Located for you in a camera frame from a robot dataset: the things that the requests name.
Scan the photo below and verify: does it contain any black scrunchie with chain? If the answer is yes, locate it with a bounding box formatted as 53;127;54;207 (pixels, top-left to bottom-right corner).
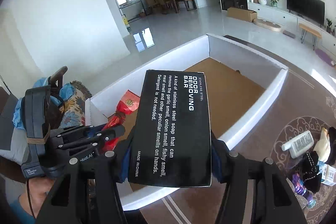
301;151;322;193

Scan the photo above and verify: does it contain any person's left hand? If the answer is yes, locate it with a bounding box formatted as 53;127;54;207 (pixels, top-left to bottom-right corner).
19;177;55;217

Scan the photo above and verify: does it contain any floral patterned cushion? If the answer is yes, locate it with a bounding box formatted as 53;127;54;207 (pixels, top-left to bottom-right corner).
59;80;92;128

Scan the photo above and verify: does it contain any white cardboard sorting box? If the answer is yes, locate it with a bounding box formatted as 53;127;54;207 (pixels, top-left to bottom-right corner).
84;33;289;212

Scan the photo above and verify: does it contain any white tv cabinet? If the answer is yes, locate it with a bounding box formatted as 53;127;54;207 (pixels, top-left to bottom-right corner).
248;2;335;55

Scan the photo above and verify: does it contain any blue white medicine box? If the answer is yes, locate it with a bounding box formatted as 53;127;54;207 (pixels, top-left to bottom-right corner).
318;161;336;186

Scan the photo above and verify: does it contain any purple mermaid toy wand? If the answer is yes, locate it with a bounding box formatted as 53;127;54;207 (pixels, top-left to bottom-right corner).
291;173;316;209

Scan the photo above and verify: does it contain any small wooden bench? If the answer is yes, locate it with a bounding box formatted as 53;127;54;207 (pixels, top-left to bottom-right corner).
298;23;322;50

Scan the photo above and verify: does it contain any brown cardboard box on floor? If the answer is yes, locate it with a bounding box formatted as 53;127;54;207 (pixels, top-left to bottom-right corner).
227;7;257;22

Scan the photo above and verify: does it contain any red candy wrapper packet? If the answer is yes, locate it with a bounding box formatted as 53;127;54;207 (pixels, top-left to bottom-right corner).
102;90;140;152

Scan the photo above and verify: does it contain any black odor removing bar box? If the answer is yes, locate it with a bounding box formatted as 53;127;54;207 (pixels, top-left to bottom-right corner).
127;70;211;188

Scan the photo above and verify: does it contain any black flat television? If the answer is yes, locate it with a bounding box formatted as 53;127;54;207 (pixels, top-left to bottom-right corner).
286;0;325;25

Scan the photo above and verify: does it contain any blue cloth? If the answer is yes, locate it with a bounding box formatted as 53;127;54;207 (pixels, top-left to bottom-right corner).
12;78;75;130

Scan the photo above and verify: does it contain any black velvet scrunchie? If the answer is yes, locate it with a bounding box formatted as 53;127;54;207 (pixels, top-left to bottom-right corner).
326;127;336;165

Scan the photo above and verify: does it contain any dining table with chairs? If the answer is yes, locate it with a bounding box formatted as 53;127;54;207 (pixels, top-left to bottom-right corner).
145;0;197;14

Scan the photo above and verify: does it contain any cream knitted pouch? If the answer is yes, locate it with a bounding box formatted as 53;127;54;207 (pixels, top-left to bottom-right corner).
313;127;331;162

